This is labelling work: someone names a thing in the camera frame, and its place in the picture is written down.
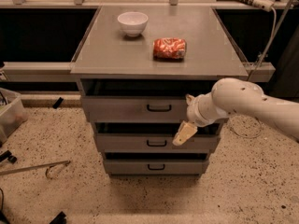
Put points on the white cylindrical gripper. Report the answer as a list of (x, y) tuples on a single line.
[(193, 113)]

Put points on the grey top drawer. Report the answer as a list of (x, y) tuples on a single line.
[(134, 109)]

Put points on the grey drawer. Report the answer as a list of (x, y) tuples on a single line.
[(154, 143), (172, 167), (134, 109)]

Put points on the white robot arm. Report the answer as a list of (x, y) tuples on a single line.
[(230, 97)]

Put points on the grey drawer cabinet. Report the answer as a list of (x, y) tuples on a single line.
[(112, 63)]

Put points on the grey middle drawer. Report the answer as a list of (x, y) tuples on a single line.
[(154, 143)]

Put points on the grey bottom drawer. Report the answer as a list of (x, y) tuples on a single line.
[(172, 167)]

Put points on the orange snack bag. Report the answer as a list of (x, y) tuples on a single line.
[(169, 48)]

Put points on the white ceramic bowl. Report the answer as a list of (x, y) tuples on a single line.
[(133, 23)]

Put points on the small black floor clip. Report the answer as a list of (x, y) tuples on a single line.
[(58, 103)]

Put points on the long metal rod tool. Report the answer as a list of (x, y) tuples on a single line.
[(32, 168)]

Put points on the black object bottom edge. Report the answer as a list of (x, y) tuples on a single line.
[(59, 219)]

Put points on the clear plastic storage bin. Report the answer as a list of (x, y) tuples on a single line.
[(12, 113)]

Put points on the black bracket at left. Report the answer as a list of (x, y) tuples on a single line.
[(7, 155)]

